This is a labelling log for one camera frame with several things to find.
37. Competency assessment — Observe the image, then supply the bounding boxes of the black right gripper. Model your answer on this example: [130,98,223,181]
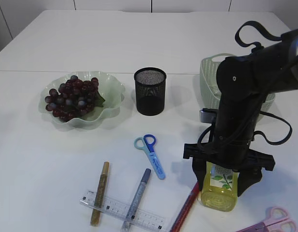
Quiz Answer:
[183,135,275,197]

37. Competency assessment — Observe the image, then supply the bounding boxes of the yellow tea drink bottle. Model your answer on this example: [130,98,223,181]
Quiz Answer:
[199,162,238,212]

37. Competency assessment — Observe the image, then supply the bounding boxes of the purple artificial grape bunch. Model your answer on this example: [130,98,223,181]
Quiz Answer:
[44,74,105,122]

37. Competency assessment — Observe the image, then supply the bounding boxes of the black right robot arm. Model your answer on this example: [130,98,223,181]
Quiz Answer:
[183,29,298,195]

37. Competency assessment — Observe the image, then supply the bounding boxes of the red glitter pen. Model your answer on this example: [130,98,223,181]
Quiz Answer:
[170,182,199,232]

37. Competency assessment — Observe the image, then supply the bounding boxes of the green woven plastic basket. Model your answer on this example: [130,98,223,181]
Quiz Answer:
[199,53,277,119]

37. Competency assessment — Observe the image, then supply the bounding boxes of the silver glitter pen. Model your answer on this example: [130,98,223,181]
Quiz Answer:
[121,168,151,232]

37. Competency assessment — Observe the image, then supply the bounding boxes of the clear plastic ruler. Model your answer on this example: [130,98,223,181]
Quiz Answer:
[80,190,164,232]

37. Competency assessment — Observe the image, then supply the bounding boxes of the black mesh pen cup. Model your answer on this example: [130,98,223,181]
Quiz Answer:
[134,67,167,116]

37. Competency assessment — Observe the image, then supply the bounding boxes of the gold glitter pen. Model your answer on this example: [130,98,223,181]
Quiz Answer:
[90,161,110,227]

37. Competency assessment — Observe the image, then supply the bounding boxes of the green wavy plastic plate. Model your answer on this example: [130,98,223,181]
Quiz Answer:
[39,71,125,128]

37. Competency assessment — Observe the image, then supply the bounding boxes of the pink purple scissors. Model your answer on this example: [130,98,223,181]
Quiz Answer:
[239,207,298,232]

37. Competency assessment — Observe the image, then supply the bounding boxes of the blue capped safety scissors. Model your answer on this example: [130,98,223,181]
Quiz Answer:
[134,134,166,180]

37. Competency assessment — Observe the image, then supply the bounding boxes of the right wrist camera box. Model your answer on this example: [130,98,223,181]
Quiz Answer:
[199,108,218,124]

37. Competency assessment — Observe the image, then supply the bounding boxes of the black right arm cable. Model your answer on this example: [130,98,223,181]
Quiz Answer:
[197,20,293,152]

